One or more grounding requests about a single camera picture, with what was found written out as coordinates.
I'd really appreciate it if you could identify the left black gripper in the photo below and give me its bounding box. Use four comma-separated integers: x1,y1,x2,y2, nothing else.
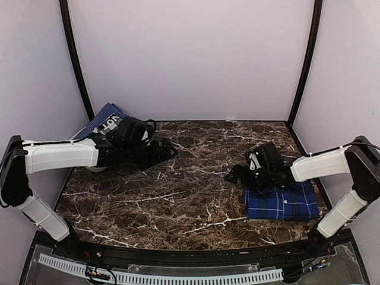
123,138,178,171

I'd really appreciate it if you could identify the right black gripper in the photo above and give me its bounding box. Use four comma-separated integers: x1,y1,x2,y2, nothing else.
225,164,273,192

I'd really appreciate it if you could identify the blue plaid long sleeve shirt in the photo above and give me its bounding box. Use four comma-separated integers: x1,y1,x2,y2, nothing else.
242,181,319,221

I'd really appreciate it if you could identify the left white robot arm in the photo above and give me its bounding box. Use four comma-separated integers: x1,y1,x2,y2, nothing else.
1,135,178,259

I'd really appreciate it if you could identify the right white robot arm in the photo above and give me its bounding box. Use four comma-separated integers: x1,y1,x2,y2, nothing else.
224,136,379,258

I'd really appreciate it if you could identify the small blue checked shirt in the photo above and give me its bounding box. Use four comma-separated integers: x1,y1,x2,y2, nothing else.
77,103,128,140

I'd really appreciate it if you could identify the black white checked shirt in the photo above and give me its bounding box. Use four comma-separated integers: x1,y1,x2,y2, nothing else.
88,114,123,138

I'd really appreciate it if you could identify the grey plastic laundry basket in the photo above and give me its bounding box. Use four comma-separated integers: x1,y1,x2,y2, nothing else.
69,130,107,173

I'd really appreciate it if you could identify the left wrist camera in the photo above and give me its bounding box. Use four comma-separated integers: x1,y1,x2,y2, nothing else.
110,117,157,147

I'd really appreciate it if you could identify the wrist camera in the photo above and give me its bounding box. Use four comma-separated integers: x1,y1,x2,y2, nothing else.
110,117,157,147
245,142,284,171

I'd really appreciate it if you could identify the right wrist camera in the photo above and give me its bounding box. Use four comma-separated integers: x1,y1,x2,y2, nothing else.
245,142,284,171

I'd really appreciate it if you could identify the right black frame post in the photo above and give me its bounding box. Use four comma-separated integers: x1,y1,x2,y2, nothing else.
288,0,324,128

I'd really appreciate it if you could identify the black frame post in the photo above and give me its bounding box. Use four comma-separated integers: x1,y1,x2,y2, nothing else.
288,0,324,128
59,0,95,121

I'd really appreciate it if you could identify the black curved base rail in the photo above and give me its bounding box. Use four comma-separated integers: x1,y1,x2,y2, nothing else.
20,230,369,284

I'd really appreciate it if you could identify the white slotted cable duct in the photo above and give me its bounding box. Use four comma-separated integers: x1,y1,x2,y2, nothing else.
37,254,283,284

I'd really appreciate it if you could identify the left black frame post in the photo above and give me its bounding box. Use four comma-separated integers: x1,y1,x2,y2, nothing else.
59,0,95,121

